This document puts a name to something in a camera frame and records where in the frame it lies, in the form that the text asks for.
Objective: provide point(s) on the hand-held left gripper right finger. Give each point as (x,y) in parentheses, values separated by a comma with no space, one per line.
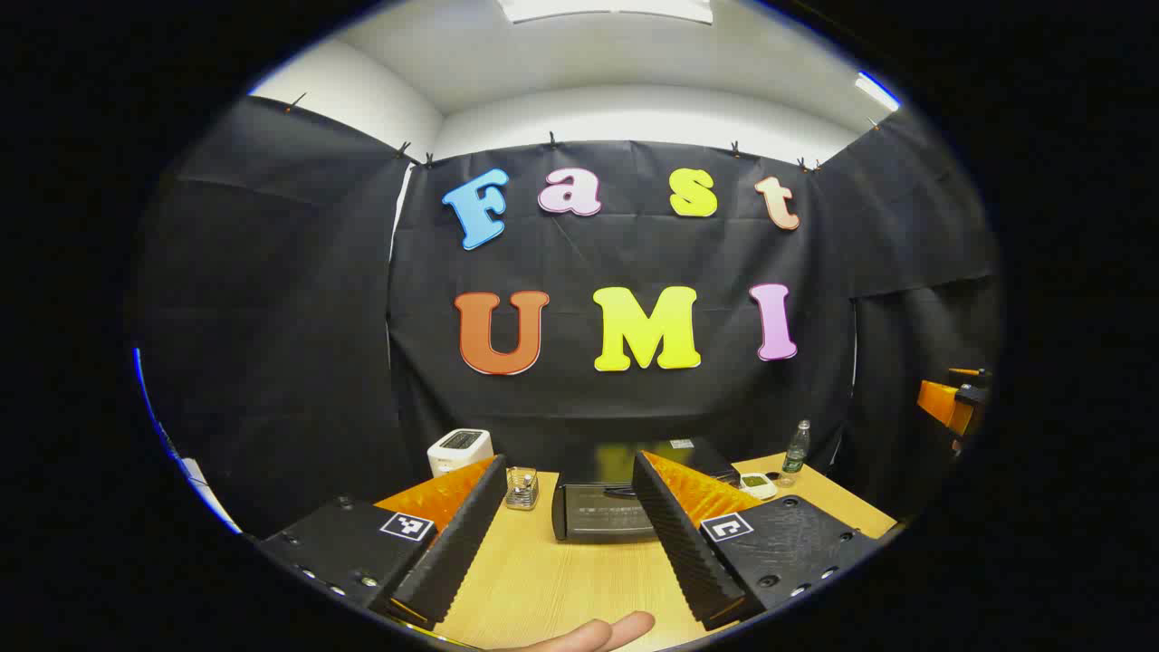
(679,543)

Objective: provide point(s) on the black electric oven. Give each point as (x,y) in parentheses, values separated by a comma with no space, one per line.
(598,512)

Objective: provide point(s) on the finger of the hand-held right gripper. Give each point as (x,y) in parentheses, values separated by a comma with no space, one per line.
(973,388)
(943,406)

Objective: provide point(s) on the white divided plate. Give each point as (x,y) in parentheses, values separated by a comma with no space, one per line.
(757,486)

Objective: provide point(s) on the white toaster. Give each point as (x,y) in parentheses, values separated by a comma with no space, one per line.
(457,448)

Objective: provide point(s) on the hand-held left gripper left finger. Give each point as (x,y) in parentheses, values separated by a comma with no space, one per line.
(457,552)

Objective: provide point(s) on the ceiling light panel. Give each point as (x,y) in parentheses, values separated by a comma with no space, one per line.
(602,9)
(876,91)

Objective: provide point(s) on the clear glass cup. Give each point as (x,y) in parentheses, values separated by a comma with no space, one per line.
(522,493)

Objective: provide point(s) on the clear plastic water bottle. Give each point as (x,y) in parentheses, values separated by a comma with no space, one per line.
(797,451)

